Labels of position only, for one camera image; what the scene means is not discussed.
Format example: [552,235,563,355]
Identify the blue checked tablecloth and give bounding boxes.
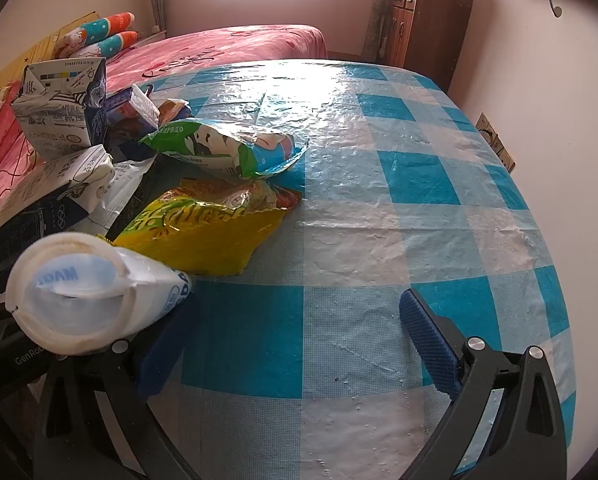
[106,57,577,480]

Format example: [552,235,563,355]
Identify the white yogurt bottle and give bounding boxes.
[5,232,194,357]

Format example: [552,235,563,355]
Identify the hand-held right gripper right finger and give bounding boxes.
[396,288,568,480]

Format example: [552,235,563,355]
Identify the yellow headboard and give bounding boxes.
[0,10,102,111]

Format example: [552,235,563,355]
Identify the dark blue carton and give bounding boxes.
[0,192,92,273]

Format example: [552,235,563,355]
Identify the bed with pink blanket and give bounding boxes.
[0,24,328,231]

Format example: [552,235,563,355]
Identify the white blue milk carton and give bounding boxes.
[11,56,108,163]

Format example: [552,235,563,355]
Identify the brown wooden cabinet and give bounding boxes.
[384,0,475,93]

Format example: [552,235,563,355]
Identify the blue orange tissue packet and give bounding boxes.
[104,84,192,128]

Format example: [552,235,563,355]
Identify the yellow snack bag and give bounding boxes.
[113,195,286,277]

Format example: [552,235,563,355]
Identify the orange snack bag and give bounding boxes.
[161,176,304,211]

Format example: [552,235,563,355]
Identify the wall socket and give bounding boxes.
[476,112,516,173]

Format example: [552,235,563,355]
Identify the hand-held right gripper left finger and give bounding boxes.
[31,290,210,480]

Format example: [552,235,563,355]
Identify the green white snack bag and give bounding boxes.
[138,117,310,181]

